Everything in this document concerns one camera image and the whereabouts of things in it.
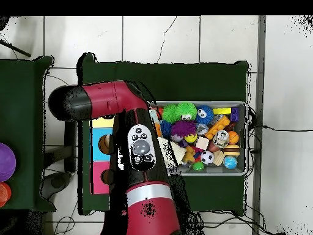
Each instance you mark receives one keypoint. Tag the cream knitted cloth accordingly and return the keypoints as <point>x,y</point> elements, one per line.
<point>177,151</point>

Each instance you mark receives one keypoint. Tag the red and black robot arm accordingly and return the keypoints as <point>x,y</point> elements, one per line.
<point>105,100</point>

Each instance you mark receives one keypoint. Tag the wooden box with three holes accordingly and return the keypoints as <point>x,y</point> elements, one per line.
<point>100,176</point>

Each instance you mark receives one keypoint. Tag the silver mesh bin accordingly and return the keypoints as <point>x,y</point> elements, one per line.
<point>240,146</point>

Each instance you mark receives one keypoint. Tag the purple spiky toy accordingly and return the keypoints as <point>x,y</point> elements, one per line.
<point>183,127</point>

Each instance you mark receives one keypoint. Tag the large green spiky ball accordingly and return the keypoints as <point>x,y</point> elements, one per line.
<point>187,110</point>

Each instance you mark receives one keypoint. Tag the blue spiky ball with eyes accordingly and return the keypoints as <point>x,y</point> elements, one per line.
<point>205,115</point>

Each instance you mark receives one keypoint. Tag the dark green table cloth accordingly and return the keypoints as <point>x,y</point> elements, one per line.
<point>183,80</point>
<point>19,110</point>

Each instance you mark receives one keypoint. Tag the small soccer ball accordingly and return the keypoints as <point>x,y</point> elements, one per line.
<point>207,157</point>

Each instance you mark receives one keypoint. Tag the long orange building block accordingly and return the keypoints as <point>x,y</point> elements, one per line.
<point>218,126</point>

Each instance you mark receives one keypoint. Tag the silver drink can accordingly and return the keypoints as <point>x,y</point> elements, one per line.
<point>220,139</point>

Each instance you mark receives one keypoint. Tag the orange toy basketball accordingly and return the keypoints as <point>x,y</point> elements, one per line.
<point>233,137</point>

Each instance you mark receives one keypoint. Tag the black stand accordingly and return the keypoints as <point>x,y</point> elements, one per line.
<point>71,146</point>

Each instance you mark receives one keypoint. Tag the purple bowl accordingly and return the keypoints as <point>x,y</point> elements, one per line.
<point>6,161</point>

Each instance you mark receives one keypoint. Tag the black rod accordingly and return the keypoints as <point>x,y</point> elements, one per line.
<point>22,51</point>

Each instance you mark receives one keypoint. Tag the orange ribbed disc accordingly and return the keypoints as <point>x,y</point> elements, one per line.
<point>4,194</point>

